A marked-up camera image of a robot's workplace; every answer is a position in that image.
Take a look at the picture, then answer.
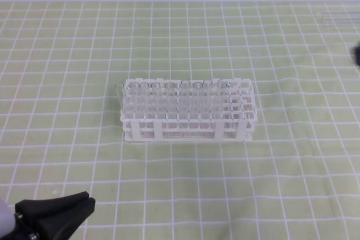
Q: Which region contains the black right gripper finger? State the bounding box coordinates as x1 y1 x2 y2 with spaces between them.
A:
353 43 360 67

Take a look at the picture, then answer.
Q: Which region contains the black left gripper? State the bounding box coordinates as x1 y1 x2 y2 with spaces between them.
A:
5 192 96 240

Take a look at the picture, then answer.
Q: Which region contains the clear glass test tube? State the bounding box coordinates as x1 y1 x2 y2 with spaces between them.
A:
212 80 228 119

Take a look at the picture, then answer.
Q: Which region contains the white plastic test tube rack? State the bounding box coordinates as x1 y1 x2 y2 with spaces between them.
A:
115 78 258 142

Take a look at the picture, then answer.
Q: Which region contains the green checkered tablecloth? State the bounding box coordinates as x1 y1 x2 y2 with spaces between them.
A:
1 2 359 239

